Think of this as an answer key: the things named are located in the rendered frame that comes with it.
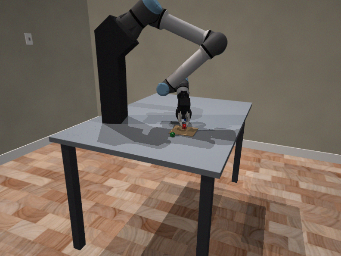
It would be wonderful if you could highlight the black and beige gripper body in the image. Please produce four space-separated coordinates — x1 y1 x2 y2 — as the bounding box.
177 91 191 114

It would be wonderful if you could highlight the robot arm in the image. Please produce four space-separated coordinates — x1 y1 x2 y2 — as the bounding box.
116 0 227 96

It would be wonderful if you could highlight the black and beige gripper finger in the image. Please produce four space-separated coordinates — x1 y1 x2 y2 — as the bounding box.
185 110 192 127
176 109 183 127

